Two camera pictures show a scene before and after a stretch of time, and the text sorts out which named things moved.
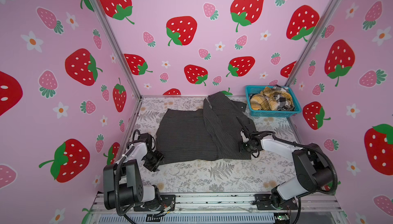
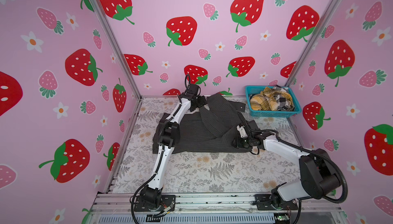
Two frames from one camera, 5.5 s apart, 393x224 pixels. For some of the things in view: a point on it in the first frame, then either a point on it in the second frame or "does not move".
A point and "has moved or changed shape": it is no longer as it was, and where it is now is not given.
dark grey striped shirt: [215, 132] has moved or changed shape
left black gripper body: [153, 160] to [198, 102]
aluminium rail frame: [268, 208] does not move
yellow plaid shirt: [265, 101] does not move
